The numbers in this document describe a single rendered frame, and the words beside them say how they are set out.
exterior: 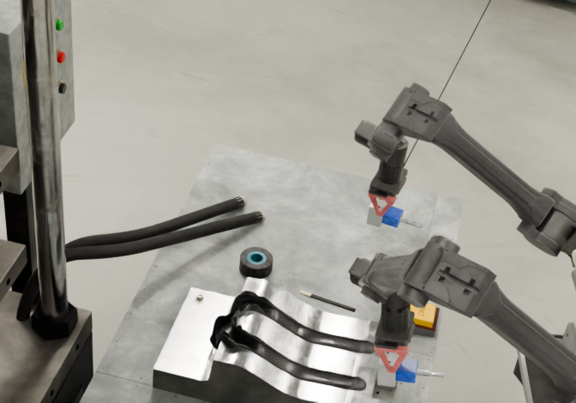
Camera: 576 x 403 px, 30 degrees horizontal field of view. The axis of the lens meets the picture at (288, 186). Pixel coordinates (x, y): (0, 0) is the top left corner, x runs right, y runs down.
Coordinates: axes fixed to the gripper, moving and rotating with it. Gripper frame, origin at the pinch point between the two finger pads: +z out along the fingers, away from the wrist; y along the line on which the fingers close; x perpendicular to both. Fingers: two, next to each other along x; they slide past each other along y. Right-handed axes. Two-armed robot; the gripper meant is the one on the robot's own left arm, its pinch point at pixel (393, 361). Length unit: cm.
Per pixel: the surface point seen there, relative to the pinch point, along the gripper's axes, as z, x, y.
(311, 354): 5.6, -18.3, -5.6
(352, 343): 6.0, -10.7, -11.9
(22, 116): -43, -80, -9
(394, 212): -5, -8, -50
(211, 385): 7.5, -36.9, 6.7
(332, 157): 62, -56, -205
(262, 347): 1.4, -27.6, -0.3
